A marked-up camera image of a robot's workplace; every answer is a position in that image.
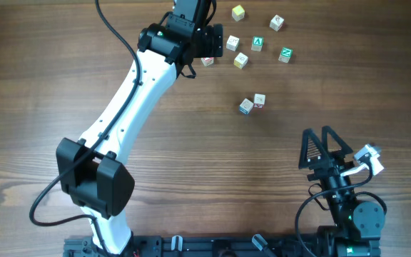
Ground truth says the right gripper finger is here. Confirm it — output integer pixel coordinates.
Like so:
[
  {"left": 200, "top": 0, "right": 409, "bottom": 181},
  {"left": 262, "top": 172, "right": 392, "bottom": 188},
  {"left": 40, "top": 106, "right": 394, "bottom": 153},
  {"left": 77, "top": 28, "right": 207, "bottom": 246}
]
[
  {"left": 298, "top": 128, "right": 325, "bottom": 169},
  {"left": 321, "top": 126, "right": 353, "bottom": 156}
]

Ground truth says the green letter A block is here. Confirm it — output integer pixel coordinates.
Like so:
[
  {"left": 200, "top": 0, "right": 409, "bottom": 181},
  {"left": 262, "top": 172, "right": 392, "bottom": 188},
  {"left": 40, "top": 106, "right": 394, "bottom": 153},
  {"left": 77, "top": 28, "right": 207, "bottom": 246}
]
[{"left": 251, "top": 36, "right": 264, "bottom": 51}]

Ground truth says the red edged wooden block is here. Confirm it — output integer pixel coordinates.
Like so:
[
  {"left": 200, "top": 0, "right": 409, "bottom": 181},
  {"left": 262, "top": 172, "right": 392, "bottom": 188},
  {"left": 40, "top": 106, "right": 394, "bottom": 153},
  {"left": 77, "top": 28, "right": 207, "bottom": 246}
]
[{"left": 253, "top": 94, "right": 265, "bottom": 109}]

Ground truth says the blue edged picture block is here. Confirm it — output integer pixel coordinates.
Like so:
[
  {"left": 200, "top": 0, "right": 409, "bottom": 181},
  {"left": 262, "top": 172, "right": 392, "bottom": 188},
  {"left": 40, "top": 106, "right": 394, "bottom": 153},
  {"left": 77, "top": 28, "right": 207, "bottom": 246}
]
[{"left": 239, "top": 99, "right": 254, "bottom": 115}]

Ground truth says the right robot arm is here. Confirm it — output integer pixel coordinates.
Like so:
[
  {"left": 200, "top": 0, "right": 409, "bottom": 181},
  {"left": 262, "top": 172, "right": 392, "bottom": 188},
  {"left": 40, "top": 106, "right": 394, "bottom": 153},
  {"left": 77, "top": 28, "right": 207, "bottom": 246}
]
[{"left": 295, "top": 126, "right": 387, "bottom": 256}]

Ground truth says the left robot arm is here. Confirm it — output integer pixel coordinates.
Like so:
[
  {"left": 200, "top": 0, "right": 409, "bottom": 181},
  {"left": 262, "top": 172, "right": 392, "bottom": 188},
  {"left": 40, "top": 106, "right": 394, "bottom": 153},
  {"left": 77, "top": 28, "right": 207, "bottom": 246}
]
[{"left": 56, "top": 0, "right": 223, "bottom": 256}]

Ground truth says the red letter Y block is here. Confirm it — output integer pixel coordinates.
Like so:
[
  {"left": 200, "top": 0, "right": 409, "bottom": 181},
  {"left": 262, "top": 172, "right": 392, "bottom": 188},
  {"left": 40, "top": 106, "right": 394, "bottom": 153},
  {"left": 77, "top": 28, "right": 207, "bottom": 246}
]
[{"left": 201, "top": 57, "right": 214, "bottom": 66}]

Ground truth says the wooden picture block centre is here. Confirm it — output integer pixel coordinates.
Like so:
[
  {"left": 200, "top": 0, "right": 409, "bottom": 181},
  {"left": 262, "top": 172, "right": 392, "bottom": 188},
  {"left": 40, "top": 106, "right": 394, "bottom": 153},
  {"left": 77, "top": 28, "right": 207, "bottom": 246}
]
[{"left": 226, "top": 35, "right": 240, "bottom": 51}]

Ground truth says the yellow edged picture block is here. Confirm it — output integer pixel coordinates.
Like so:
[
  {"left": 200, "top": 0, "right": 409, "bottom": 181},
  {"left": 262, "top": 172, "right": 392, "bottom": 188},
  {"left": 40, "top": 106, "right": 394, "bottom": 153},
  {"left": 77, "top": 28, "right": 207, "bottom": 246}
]
[{"left": 233, "top": 53, "right": 248, "bottom": 69}]

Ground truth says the yellow top block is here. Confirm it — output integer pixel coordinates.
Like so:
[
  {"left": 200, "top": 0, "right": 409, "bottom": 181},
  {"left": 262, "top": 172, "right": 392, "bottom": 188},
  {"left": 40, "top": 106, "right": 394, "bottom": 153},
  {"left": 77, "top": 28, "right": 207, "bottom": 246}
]
[{"left": 231, "top": 5, "right": 245, "bottom": 21}]

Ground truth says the brown picture block far right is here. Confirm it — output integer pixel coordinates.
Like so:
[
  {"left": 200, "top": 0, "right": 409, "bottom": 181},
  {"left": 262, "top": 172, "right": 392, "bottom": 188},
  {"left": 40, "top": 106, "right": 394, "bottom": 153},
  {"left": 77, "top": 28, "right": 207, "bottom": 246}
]
[{"left": 269, "top": 15, "right": 285, "bottom": 31}]

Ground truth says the green letter N block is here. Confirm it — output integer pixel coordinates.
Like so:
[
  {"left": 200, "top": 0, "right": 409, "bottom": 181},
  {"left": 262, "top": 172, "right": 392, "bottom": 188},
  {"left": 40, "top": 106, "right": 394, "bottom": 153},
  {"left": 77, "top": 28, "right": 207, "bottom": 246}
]
[{"left": 278, "top": 47, "right": 293, "bottom": 63}]

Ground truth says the right black camera cable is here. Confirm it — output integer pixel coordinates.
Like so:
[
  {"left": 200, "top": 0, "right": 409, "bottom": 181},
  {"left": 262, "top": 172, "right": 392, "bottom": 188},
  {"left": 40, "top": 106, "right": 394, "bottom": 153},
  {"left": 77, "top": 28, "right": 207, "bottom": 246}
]
[{"left": 293, "top": 162, "right": 387, "bottom": 257}]

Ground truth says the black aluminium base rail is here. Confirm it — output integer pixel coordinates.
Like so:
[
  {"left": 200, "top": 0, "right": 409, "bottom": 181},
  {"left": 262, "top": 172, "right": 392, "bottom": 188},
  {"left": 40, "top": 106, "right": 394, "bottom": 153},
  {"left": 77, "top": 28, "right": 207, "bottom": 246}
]
[{"left": 62, "top": 233, "right": 382, "bottom": 257}]

